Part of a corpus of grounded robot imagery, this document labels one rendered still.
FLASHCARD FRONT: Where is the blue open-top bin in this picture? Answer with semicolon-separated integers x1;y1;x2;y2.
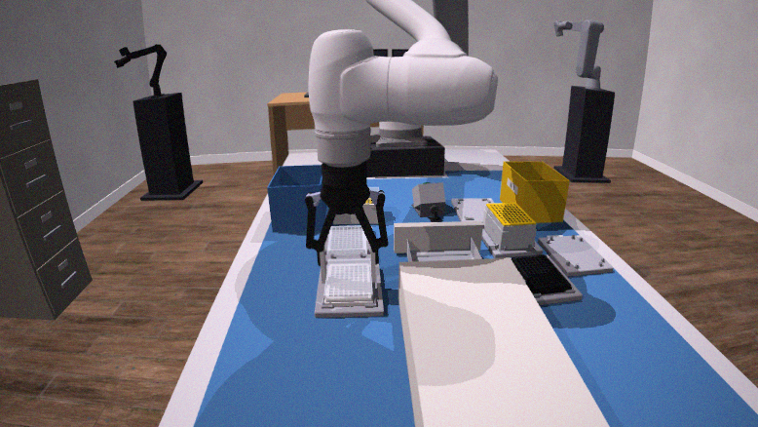
267;165;327;232

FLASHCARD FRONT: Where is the blue bench mat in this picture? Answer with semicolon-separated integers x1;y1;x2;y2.
193;171;758;427

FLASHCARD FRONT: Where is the yellow open-top bin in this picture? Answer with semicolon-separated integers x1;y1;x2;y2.
500;162;570;223

